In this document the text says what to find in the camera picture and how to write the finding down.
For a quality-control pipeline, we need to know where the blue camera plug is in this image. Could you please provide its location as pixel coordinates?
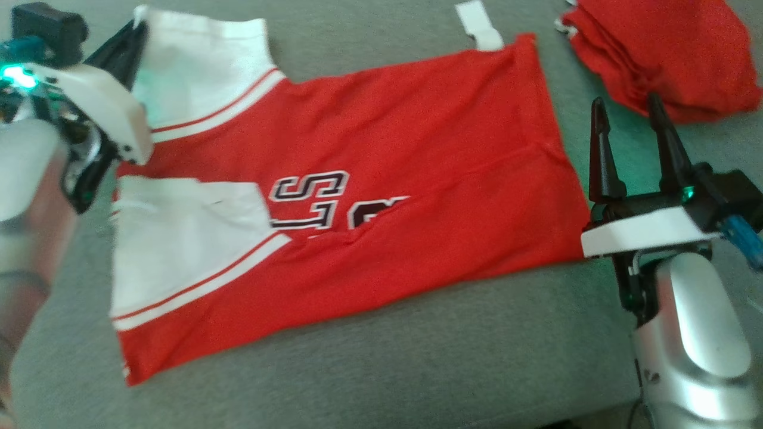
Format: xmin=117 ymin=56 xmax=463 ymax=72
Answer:
xmin=0 ymin=36 xmax=45 ymax=60
xmin=718 ymin=214 xmax=763 ymax=270

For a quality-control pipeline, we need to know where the red basketball shorts white stripe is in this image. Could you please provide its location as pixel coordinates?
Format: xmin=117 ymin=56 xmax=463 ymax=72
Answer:
xmin=554 ymin=0 xmax=762 ymax=125

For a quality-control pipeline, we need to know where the red white basketball jersey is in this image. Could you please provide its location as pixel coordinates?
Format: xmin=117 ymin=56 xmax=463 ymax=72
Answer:
xmin=109 ymin=0 xmax=592 ymax=387

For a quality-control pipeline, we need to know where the left blue camera plug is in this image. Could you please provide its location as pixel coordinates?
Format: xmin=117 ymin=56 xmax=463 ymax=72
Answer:
xmin=0 ymin=36 xmax=45 ymax=60

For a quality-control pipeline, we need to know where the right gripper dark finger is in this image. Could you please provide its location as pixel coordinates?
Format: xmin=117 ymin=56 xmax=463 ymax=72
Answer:
xmin=589 ymin=97 xmax=626 ymax=203
xmin=647 ymin=92 xmax=695 ymax=192

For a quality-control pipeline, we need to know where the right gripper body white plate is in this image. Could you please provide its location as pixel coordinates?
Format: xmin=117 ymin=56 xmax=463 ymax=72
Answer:
xmin=581 ymin=194 xmax=722 ymax=325

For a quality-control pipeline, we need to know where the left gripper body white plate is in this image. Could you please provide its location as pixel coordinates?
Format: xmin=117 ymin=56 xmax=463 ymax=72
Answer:
xmin=0 ymin=48 xmax=154 ymax=214

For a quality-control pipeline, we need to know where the grey sofa seat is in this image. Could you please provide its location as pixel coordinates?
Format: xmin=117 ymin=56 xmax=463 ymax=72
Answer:
xmin=0 ymin=0 xmax=763 ymax=429

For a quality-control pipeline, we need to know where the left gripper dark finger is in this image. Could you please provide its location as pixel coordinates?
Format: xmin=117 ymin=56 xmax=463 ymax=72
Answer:
xmin=83 ymin=19 xmax=141 ymax=67
xmin=107 ymin=24 xmax=150 ymax=90

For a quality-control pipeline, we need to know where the right blue camera plug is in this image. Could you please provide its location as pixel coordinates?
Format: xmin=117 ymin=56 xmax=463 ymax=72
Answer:
xmin=718 ymin=214 xmax=763 ymax=270

